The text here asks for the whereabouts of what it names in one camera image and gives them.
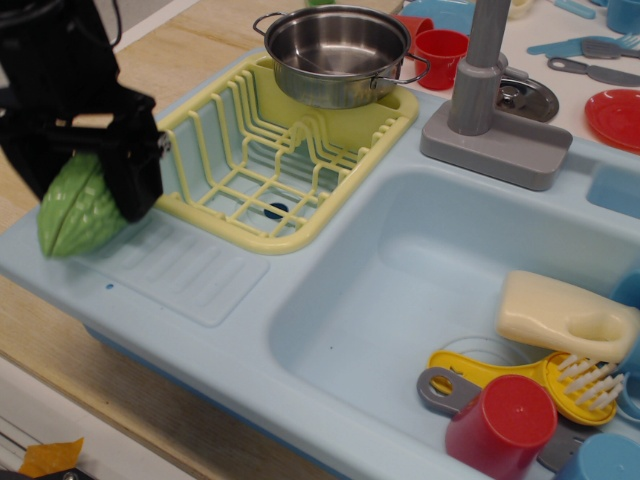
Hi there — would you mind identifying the steel pot lid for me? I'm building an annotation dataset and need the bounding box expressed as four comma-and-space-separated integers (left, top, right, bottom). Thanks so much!
496, 77, 560, 123

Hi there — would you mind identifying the yellow dish brush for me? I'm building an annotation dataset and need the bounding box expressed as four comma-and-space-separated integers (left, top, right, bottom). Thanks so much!
427, 350, 625, 426

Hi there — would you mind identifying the red plate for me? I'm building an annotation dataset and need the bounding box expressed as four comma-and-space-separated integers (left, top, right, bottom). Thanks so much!
584, 89, 639, 154

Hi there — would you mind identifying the blue toy knife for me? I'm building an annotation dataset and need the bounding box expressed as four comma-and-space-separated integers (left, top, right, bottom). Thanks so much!
526, 36, 598, 57

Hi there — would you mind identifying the red cup behind pot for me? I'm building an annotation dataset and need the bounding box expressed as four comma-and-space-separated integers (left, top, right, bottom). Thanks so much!
394, 15, 434, 54

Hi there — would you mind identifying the grey utensil in sink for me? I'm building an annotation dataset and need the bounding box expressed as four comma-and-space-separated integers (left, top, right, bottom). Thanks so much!
416, 367, 597, 473

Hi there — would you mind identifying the cream toy soap bottle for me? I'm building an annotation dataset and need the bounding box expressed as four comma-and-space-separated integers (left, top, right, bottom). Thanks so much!
495, 270, 639, 363

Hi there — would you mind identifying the red cup in sink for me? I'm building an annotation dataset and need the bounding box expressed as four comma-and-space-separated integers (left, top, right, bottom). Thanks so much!
445, 375, 558, 479

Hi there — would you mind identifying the blue cup bottom right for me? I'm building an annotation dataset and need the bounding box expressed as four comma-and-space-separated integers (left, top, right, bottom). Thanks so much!
554, 433, 639, 480

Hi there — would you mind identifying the steel pot with handles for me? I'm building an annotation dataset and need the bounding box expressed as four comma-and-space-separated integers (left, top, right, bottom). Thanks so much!
253, 5, 431, 109

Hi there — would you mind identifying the blue cup top right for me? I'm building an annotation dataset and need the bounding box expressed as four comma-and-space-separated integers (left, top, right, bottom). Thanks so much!
606, 0, 640, 34

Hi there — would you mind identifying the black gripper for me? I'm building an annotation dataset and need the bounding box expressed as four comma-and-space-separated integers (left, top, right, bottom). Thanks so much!
1, 1, 168, 223

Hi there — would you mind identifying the grey toy spatula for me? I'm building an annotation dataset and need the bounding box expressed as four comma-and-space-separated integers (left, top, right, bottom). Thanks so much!
581, 38, 640, 59

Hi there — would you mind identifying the blue cup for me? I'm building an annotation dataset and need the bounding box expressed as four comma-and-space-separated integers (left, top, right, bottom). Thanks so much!
606, 0, 640, 34
554, 433, 639, 480

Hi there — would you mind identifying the green toy bitter squash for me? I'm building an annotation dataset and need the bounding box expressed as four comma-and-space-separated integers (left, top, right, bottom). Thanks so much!
37, 152, 128, 258

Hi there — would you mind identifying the blue plate top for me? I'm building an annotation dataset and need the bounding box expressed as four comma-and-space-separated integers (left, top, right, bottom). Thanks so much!
400, 0, 475, 35

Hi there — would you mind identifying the yellow plastic dish rack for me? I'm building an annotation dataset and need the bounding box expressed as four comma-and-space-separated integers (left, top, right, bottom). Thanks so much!
157, 53, 419, 255

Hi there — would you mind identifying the red cup near faucet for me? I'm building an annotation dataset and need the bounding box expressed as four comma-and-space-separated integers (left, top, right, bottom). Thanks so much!
414, 29, 469, 91

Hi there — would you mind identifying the light blue toy sink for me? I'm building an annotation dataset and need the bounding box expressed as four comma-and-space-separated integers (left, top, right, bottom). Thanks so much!
1, 94, 639, 479

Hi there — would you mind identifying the grey toy knife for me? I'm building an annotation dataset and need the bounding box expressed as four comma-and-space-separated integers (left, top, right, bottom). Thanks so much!
547, 57, 639, 87

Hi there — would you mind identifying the orange tape piece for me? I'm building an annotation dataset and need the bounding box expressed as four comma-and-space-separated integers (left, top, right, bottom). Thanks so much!
18, 437, 84, 479

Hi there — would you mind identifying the grey toy faucet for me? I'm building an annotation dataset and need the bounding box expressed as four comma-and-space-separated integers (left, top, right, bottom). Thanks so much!
420, 1, 573, 191

